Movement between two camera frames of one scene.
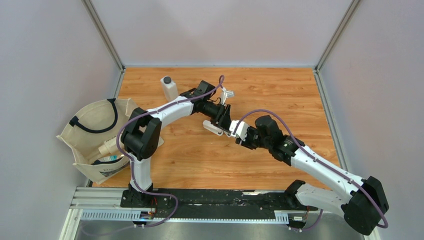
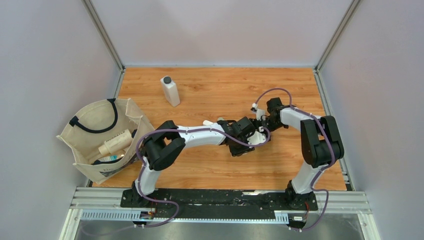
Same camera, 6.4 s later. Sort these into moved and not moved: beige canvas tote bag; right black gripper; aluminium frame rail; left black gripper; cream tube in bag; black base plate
Moved: right black gripper; left black gripper
Not moved: aluminium frame rail; cream tube in bag; black base plate; beige canvas tote bag
